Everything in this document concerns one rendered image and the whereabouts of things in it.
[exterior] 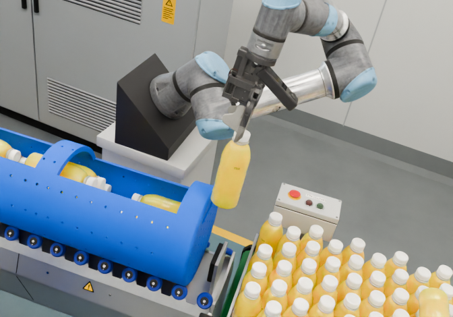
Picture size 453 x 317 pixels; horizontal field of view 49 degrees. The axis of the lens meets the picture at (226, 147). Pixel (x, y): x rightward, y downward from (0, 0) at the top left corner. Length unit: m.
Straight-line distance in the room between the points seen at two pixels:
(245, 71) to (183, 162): 0.52
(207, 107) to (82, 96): 1.95
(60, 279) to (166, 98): 0.62
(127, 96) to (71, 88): 1.85
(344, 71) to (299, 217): 0.47
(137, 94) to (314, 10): 0.65
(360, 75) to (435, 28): 2.31
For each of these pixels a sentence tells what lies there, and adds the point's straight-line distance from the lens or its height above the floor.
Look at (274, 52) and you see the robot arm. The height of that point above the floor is 1.66.
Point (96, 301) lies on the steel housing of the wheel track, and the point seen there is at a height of 0.85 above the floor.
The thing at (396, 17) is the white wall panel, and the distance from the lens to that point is 3.73.
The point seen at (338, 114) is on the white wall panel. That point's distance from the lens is 4.05.
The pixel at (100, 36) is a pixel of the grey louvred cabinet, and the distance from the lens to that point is 3.06.
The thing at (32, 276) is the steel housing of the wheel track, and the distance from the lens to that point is 1.64.
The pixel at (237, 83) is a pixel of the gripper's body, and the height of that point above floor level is 1.58.
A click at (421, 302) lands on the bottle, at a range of 1.40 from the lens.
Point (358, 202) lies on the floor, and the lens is 3.57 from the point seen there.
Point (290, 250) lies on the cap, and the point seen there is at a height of 1.10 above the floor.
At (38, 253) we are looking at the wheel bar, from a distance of 1.59.
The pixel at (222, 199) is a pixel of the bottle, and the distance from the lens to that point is 1.25.
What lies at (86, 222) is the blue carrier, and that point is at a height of 1.14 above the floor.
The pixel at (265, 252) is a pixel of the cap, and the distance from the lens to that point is 1.40.
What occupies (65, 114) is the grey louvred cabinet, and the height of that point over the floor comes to 0.24.
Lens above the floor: 2.09
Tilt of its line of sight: 34 degrees down
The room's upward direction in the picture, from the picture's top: 11 degrees clockwise
